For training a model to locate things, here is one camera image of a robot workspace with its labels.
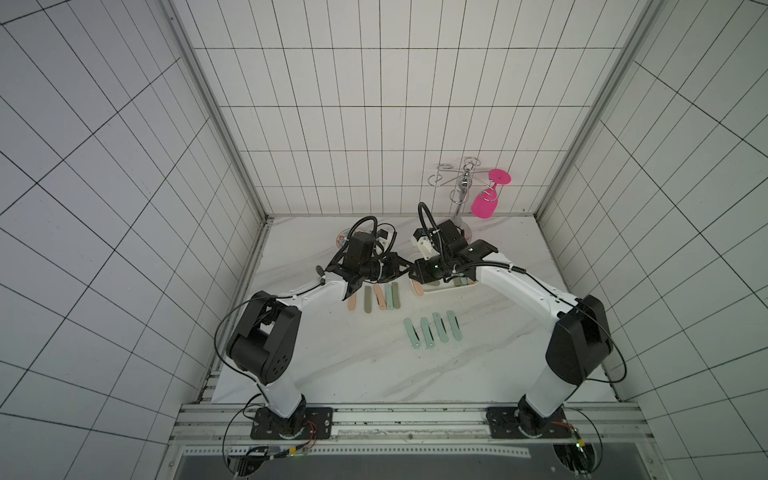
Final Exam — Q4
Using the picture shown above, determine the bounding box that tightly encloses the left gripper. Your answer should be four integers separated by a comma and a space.
362, 252, 415, 284

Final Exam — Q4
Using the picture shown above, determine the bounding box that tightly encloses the pink folding fruit knife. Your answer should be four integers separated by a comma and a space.
373, 284, 387, 310

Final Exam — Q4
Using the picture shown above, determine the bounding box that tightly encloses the pink wine glass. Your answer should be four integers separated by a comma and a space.
471, 169, 512, 219

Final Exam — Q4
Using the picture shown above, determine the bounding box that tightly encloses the olive folding fruit knife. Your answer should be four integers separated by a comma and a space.
391, 282, 401, 309

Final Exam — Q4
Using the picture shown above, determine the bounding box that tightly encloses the aluminium mounting rail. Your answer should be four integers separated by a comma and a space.
170, 403, 653, 448

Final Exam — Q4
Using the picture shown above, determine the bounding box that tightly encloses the left base plate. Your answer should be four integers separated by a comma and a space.
250, 406, 334, 441

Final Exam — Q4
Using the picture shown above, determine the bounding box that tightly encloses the chrome glass holder stand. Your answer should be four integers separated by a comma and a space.
427, 156, 482, 227

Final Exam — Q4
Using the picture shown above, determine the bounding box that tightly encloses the white plastic storage box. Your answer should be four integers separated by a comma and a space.
410, 277, 475, 296

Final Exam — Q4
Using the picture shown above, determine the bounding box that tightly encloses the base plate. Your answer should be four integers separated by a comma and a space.
485, 406, 571, 440
250, 406, 334, 441

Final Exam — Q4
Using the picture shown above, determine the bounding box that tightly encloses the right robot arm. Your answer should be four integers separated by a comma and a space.
409, 202, 615, 438

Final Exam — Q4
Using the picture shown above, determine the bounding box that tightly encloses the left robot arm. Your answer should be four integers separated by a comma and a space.
219, 215, 412, 426

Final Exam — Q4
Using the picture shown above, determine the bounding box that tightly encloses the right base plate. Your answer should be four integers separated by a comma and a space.
485, 406, 571, 440

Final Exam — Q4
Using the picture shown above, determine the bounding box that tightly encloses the mint folding fruit knife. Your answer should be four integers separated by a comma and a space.
447, 310, 463, 341

